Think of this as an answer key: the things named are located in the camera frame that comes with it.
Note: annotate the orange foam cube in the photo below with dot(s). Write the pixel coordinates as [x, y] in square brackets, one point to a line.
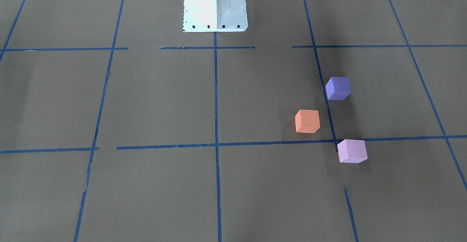
[307, 121]

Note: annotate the light pink foam cube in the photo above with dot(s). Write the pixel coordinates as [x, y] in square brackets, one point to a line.
[352, 151]

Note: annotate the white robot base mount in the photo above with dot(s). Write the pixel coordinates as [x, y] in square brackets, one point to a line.
[214, 16]

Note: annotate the dark purple foam cube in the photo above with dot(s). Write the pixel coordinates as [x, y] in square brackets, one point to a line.
[338, 88]

